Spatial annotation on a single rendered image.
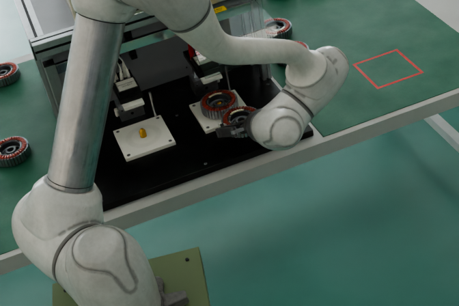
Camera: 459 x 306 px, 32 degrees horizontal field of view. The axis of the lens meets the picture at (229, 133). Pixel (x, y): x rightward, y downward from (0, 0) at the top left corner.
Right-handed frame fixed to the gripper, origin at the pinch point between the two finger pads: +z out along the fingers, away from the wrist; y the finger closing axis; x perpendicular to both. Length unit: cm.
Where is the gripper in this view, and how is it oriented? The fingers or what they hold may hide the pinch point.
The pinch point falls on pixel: (241, 121)
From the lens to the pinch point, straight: 222.3
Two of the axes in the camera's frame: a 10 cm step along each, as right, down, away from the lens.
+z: -2.4, -0.7, 9.7
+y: 9.2, -3.3, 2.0
